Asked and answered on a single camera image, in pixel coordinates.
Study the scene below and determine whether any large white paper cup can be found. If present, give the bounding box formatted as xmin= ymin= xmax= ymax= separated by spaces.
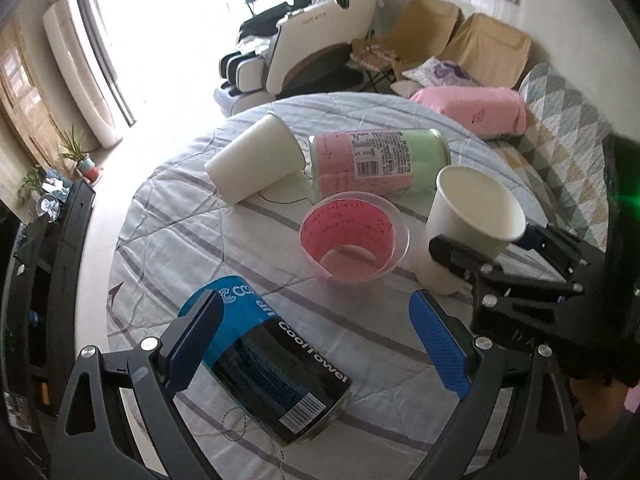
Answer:
xmin=411 ymin=165 xmax=526 ymax=296

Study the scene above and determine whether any pink plastic cup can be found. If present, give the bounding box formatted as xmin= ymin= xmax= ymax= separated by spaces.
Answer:
xmin=298 ymin=192 xmax=410 ymax=286

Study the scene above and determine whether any small white paper cup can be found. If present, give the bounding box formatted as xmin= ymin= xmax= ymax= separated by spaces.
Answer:
xmin=204 ymin=113 xmax=306 ymax=205

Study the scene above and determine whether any green and pink jar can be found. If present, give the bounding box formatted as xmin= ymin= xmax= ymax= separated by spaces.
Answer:
xmin=309 ymin=128 xmax=451 ymax=200

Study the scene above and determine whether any pink folded blanket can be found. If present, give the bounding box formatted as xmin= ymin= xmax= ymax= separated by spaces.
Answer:
xmin=410 ymin=86 xmax=527 ymax=140

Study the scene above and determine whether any striped white tablecloth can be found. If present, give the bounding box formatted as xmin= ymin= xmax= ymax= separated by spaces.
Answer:
xmin=106 ymin=92 xmax=546 ymax=479

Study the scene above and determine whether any black TV cabinet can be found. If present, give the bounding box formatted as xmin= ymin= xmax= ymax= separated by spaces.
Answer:
xmin=1 ymin=180 xmax=96 ymax=434

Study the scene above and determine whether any purple floral pillow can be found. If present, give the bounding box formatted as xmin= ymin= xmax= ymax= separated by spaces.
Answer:
xmin=401 ymin=56 xmax=478 ymax=88

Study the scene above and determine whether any tan folding chair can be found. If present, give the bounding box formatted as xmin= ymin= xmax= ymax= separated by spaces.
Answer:
xmin=350 ymin=0 xmax=461 ymax=87
xmin=438 ymin=13 xmax=533 ymax=88

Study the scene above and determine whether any black CoolTowel can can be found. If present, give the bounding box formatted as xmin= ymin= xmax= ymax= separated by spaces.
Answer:
xmin=179 ymin=275 xmax=352 ymax=446

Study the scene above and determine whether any white massage chair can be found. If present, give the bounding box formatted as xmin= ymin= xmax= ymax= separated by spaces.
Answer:
xmin=215 ymin=0 xmax=383 ymax=116

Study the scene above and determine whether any potted green plant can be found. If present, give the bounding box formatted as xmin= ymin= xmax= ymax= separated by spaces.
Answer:
xmin=58 ymin=126 xmax=101 ymax=184

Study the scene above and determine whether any white standing air conditioner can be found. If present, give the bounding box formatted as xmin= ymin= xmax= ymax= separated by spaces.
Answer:
xmin=42 ymin=0 xmax=124 ymax=148

